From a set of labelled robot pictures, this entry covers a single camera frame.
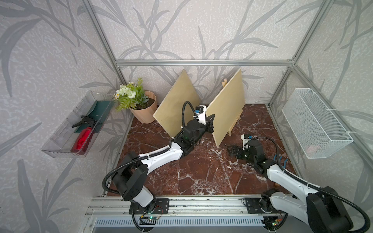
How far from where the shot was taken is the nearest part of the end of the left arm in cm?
60

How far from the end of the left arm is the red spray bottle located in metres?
0.40

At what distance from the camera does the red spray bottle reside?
0.56 metres
